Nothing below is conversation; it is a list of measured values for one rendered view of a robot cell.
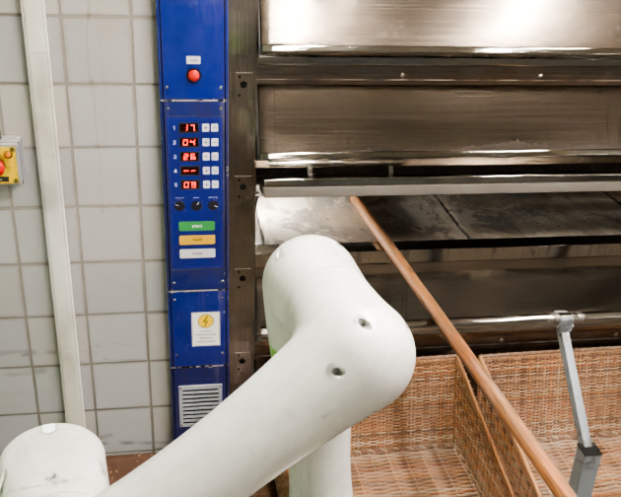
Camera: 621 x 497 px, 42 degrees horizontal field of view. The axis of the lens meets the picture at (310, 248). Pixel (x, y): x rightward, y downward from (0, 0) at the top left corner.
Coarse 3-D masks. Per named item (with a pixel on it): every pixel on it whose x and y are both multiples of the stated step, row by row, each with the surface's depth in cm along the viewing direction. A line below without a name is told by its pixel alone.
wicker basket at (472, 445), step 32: (416, 384) 230; (448, 384) 232; (416, 416) 232; (448, 416) 234; (480, 416) 214; (352, 448) 230; (384, 448) 232; (416, 448) 233; (448, 448) 234; (480, 448) 215; (288, 480) 194; (352, 480) 220; (384, 480) 220; (416, 480) 221; (448, 480) 222; (480, 480) 216
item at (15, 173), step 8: (8, 136) 186; (16, 136) 186; (0, 144) 181; (8, 144) 181; (16, 144) 182; (0, 152) 182; (16, 152) 182; (8, 160) 183; (16, 160) 183; (24, 160) 189; (8, 168) 183; (16, 168) 184; (24, 168) 189; (0, 176) 184; (8, 176) 184; (16, 176) 184; (24, 176) 188; (0, 184) 185; (8, 184) 186
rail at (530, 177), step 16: (416, 176) 194; (432, 176) 194; (448, 176) 194; (464, 176) 195; (480, 176) 196; (496, 176) 196; (512, 176) 197; (528, 176) 197; (544, 176) 198; (560, 176) 199; (576, 176) 199; (592, 176) 200; (608, 176) 201
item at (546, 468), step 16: (368, 208) 235; (368, 224) 228; (384, 240) 215; (400, 256) 206; (400, 272) 202; (416, 288) 192; (432, 304) 184; (448, 320) 178; (448, 336) 173; (464, 352) 167; (480, 368) 161; (480, 384) 158; (496, 400) 152; (512, 416) 147; (512, 432) 146; (528, 432) 143; (528, 448) 140; (544, 464) 136; (544, 480) 135; (560, 480) 132; (560, 496) 130; (576, 496) 129
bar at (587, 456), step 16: (416, 320) 184; (432, 320) 184; (464, 320) 185; (480, 320) 186; (496, 320) 186; (512, 320) 187; (528, 320) 187; (544, 320) 188; (560, 320) 188; (576, 320) 189; (592, 320) 190; (608, 320) 191; (560, 336) 190; (576, 368) 186; (576, 384) 185; (576, 400) 183; (576, 416) 183; (592, 448) 180; (576, 464) 182; (592, 464) 179; (576, 480) 182; (592, 480) 181
